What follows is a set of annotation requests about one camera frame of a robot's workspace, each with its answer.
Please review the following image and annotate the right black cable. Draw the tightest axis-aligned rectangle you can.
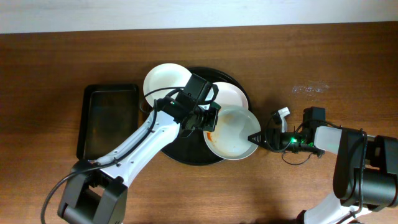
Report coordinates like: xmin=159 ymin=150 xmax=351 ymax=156
xmin=263 ymin=119 xmax=368 ymax=218

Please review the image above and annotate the left black cable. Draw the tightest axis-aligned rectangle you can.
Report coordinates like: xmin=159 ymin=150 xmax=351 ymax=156
xmin=40 ymin=86 xmax=218 ymax=224

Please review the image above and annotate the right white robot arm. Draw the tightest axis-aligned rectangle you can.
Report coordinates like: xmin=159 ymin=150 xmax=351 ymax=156
xmin=248 ymin=107 xmax=397 ymax=223

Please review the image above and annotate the rectangular black tray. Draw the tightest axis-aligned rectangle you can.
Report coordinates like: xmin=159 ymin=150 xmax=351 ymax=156
xmin=76 ymin=84 xmax=139 ymax=161

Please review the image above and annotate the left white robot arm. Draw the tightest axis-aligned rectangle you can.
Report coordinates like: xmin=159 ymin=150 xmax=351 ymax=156
xmin=57 ymin=74 xmax=221 ymax=223

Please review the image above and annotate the light grey plate bottom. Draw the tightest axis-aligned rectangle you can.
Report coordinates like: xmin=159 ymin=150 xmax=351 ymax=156
xmin=203 ymin=105 xmax=261 ymax=160

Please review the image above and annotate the pinkish white plate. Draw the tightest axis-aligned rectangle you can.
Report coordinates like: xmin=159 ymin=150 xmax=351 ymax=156
xmin=215 ymin=82 xmax=249 ymax=110

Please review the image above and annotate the round black serving tray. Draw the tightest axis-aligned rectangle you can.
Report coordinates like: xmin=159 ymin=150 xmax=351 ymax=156
xmin=162 ymin=67 xmax=252 ymax=166

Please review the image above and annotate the white plate top left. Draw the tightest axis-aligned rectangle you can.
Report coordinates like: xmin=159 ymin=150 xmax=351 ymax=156
xmin=143 ymin=63 xmax=192 ymax=95

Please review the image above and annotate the black cable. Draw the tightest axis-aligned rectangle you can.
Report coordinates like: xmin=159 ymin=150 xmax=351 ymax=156
xmin=40 ymin=86 xmax=218 ymax=224
xmin=263 ymin=119 xmax=368 ymax=218

